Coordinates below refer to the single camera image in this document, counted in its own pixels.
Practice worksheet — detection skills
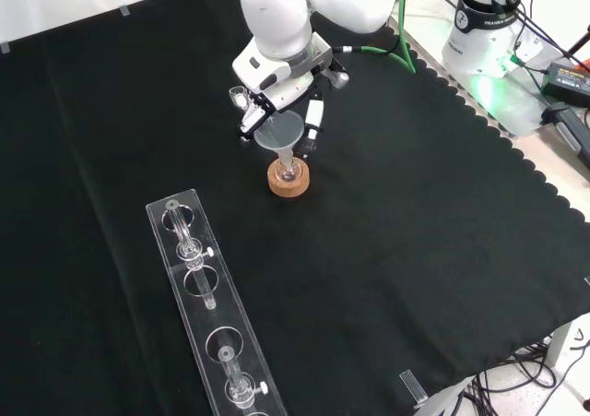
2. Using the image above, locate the green cable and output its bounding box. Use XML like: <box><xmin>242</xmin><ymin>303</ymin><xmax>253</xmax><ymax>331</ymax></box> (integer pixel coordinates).
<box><xmin>332</xmin><ymin>0</ymin><xmax>417</xmax><ymax>74</ymax></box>

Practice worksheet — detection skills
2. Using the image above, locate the cork ring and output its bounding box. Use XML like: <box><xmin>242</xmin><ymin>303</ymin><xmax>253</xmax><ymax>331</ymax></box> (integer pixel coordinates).
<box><xmin>266</xmin><ymin>156</ymin><xmax>310</xmax><ymax>199</ymax></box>

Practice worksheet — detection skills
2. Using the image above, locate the small glass round-bottom flask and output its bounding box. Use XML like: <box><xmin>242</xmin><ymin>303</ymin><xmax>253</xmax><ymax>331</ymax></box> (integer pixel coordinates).
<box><xmin>275</xmin><ymin>155</ymin><xmax>301</xmax><ymax>182</ymax></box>

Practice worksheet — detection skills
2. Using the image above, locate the black power adapter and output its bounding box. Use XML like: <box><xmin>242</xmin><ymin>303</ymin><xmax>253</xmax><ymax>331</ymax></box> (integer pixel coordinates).
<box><xmin>539</xmin><ymin>62</ymin><xmax>590</xmax><ymax>109</ymax></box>

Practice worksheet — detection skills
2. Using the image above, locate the white table frame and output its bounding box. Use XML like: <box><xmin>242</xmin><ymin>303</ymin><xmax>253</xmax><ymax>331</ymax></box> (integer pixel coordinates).
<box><xmin>412</xmin><ymin>374</ymin><xmax>476</xmax><ymax>416</ymax></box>

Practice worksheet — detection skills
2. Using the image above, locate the clear acrylic funnel stand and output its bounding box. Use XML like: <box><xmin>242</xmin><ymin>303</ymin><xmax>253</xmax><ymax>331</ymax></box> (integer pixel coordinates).
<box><xmin>145</xmin><ymin>187</ymin><xmax>288</xmax><ymax>416</ymax></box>

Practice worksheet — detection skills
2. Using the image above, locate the black grey handheld device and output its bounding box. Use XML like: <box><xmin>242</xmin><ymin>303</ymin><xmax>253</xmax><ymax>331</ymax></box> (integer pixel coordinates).
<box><xmin>539</xmin><ymin>101</ymin><xmax>590</xmax><ymax>168</ymax></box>

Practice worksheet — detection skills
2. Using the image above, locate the black tripod leg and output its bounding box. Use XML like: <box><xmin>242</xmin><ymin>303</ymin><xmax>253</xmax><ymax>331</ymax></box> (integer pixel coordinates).
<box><xmin>565</xmin><ymin>30</ymin><xmax>590</xmax><ymax>60</ymax></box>

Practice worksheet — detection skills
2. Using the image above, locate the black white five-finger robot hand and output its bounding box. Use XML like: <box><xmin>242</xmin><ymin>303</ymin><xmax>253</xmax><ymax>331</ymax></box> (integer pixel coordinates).
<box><xmin>231</xmin><ymin>41</ymin><xmax>324</xmax><ymax>159</ymax></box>

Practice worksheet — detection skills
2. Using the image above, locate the black bench cloth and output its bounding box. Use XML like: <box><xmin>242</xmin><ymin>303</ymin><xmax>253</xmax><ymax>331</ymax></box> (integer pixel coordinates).
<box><xmin>0</xmin><ymin>0</ymin><xmax>590</xmax><ymax>416</ymax></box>

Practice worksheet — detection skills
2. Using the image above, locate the black floor cable bundle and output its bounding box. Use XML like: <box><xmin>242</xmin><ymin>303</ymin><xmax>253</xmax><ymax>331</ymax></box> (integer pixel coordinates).
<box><xmin>454</xmin><ymin>335</ymin><xmax>590</xmax><ymax>416</ymax></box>

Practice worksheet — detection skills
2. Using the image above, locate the clear plastic funnel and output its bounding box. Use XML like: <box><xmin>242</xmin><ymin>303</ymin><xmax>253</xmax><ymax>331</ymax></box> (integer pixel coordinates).
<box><xmin>253</xmin><ymin>110</ymin><xmax>305</xmax><ymax>171</ymax></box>

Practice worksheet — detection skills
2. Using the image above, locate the grey wrist mount bracket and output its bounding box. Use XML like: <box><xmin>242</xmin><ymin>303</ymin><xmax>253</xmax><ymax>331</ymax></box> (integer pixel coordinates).
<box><xmin>311</xmin><ymin>32</ymin><xmax>334</xmax><ymax>74</ymax></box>

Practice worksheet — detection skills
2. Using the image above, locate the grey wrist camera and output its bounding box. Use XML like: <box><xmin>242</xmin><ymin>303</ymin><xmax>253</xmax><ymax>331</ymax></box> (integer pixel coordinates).
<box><xmin>324</xmin><ymin>60</ymin><xmax>350</xmax><ymax>89</ymax></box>

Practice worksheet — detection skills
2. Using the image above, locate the white table leg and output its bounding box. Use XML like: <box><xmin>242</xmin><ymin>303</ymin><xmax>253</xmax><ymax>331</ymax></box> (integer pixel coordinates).
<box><xmin>547</xmin><ymin>321</ymin><xmax>575</xmax><ymax>372</ymax></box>

